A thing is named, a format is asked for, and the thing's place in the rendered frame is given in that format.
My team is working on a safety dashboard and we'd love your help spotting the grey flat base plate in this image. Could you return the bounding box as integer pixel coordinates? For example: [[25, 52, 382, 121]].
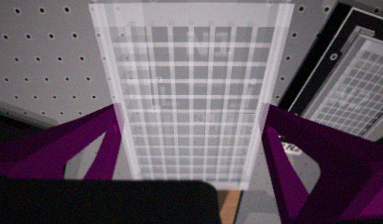
[[0, 0, 383, 224]]

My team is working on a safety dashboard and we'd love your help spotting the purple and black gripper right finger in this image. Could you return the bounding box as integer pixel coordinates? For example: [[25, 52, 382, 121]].
[[261, 104, 383, 224]]

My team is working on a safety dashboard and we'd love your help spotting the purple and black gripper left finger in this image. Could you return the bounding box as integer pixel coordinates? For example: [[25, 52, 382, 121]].
[[0, 104, 122, 179]]

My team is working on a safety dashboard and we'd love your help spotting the black plate washer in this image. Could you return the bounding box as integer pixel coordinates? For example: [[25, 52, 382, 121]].
[[0, 115, 45, 145]]

